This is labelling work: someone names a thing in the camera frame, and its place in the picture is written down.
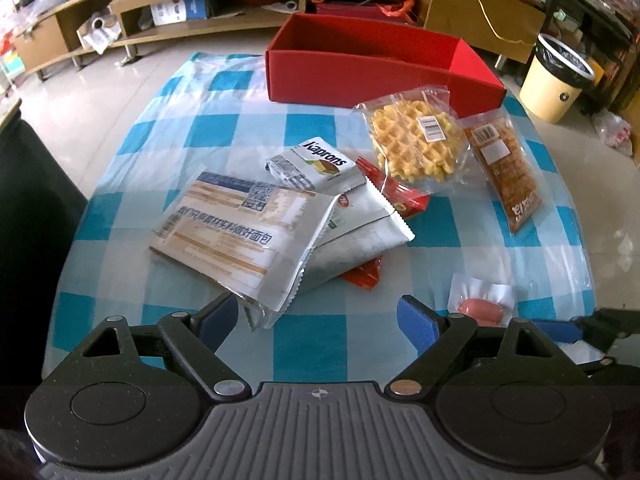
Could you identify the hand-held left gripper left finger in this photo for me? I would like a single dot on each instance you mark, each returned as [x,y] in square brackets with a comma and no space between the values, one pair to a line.
[222,319]

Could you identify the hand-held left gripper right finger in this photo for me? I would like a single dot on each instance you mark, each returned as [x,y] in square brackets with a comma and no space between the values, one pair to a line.
[417,325]

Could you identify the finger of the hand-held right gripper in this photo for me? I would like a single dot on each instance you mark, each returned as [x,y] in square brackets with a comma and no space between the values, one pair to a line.
[560,331]
[600,365]

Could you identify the sausage packet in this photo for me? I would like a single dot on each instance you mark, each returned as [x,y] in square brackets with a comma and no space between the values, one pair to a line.
[480,307]

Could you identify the small orange-red snack packet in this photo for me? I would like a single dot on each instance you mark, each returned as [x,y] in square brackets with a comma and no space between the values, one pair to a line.
[364,275]

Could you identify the large white bread packet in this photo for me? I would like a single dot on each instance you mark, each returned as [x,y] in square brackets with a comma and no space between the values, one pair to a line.
[225,230]

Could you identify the silver snack packet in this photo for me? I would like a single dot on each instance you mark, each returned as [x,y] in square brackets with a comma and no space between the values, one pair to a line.
[360,230]

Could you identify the red snack packet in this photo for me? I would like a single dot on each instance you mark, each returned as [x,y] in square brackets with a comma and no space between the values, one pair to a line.
[400,195]

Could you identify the clear waffle packet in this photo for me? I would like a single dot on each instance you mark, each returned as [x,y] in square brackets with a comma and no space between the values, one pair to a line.
[415,135]

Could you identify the red cardboard box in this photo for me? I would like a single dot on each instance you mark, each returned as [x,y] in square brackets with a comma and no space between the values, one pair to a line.
[350,80]

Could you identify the blue checkered tablecloth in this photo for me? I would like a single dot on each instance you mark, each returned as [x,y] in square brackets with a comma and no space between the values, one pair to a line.
[325,320]

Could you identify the orange snack packet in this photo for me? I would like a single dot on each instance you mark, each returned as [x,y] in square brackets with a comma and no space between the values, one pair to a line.
[505,170]

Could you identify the white wafer packet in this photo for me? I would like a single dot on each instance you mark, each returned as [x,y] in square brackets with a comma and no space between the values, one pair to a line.
[325,162]

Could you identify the dark furniture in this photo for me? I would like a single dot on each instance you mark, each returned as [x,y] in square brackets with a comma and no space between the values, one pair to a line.
[35,240]

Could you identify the white plastic bag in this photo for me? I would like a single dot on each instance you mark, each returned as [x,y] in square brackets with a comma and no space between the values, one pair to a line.
[615,130]

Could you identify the cream trash bin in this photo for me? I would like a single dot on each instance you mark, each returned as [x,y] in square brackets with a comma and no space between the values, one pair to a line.
[545,95]

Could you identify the black bin bag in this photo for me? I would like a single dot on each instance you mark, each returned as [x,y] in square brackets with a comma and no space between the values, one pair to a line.
[570,67]

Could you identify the white crumpled bag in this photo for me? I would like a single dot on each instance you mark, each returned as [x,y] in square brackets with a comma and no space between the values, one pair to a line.
[100,35]

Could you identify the blue and white box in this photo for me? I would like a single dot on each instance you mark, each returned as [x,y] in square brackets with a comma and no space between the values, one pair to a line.
[180,10]

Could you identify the wooden tv cabinet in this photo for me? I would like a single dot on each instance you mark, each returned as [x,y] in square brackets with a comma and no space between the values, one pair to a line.
[455,10]

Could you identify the dark red flat box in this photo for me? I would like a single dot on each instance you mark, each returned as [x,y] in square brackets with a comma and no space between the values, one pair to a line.
[350,10]

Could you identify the black shelf rack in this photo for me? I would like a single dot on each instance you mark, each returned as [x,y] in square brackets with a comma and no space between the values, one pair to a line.
[600,10]

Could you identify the coloured storage boxes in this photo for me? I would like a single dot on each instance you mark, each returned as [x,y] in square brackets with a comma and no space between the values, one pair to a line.
[12,70]

